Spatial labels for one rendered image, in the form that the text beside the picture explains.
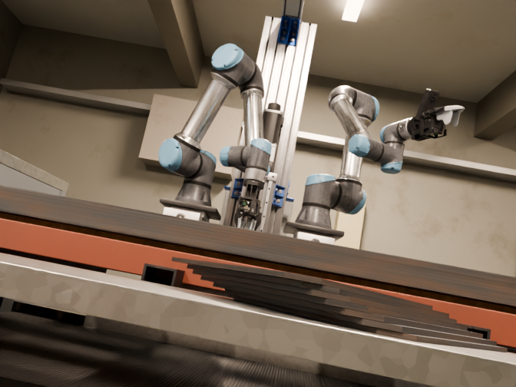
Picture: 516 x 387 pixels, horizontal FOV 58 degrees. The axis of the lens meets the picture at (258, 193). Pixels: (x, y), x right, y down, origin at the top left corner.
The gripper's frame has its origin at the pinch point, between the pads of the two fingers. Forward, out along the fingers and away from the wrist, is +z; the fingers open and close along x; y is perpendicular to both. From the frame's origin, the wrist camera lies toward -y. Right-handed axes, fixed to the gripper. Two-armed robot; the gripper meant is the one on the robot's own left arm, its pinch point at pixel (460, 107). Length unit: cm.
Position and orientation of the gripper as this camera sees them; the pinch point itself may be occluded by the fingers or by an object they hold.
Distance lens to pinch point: 165.3
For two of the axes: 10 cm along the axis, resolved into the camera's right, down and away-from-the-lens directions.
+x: -9.0, -1.2, -4.2
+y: -0.6, 9.9, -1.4
